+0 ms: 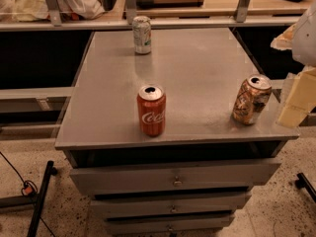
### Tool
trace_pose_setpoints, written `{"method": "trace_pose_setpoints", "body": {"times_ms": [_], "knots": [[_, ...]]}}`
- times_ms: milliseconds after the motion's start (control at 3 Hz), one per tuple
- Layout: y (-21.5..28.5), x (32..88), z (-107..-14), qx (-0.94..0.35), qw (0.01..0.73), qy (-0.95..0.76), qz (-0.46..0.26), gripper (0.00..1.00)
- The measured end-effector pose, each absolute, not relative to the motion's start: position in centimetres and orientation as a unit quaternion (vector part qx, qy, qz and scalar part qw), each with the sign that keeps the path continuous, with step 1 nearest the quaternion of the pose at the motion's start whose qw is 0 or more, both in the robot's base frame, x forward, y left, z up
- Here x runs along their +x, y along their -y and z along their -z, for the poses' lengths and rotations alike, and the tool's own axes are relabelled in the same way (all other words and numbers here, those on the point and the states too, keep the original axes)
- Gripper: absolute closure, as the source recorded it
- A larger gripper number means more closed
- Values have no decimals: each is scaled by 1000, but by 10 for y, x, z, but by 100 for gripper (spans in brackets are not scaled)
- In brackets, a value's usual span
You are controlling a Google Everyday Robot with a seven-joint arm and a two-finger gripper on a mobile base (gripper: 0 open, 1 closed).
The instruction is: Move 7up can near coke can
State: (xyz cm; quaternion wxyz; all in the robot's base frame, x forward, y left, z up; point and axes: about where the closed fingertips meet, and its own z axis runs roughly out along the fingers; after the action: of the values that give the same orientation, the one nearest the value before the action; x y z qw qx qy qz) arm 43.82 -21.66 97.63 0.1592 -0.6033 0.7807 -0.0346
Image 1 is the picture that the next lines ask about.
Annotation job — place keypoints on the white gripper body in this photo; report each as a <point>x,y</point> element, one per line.
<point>306,39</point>

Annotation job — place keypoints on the grey drawer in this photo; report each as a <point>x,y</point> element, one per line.
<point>169,205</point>
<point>133,179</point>
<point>169,224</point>

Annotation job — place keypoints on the left metal bracket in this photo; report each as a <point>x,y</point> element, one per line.
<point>54,13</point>

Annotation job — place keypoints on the right metal bracket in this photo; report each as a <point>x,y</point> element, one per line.
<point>241,11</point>

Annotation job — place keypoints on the middle metal bracket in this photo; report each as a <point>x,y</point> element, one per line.
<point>130,10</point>

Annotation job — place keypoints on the top grey drawer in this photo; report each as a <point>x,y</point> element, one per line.
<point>133,179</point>

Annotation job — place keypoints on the red coke can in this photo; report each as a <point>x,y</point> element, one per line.
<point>151,103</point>

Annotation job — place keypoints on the bottom grey drawer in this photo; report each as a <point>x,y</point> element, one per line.
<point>169,224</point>

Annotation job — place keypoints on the white green 7up can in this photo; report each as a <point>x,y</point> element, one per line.
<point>141,28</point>

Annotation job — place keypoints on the grey drawer cabinet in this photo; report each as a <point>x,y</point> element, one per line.
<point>200,71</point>

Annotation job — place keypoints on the metal bracket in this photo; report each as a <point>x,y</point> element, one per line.
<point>54,13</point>
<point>241,11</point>
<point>130,10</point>

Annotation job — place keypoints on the middle grey drawer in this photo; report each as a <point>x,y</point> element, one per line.
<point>169,205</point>

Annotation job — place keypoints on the black stand leg right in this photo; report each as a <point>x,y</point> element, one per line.
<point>303,183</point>

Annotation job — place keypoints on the black stand leg left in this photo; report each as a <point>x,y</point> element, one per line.
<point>31,195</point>

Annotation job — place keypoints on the white cloth on shelf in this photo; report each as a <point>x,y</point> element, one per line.
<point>37,10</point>

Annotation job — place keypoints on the black stand leg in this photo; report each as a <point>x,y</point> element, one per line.
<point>303,183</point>
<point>31,195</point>

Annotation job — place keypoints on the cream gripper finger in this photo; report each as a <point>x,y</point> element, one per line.
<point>284,40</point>
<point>298,97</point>

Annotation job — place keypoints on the brown gold drink can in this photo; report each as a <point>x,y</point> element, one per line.
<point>252,98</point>

